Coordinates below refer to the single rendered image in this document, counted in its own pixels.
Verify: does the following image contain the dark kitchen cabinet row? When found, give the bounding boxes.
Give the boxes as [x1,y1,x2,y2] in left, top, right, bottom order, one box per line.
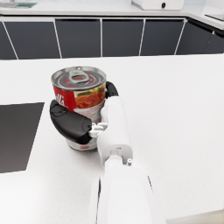
[0,16,224,60]

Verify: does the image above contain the dark grey square mat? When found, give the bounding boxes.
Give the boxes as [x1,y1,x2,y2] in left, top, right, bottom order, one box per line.
[0,101,46,174]

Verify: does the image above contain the red soup can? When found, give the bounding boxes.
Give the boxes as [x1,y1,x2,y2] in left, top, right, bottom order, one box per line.
[51,66,108,151]

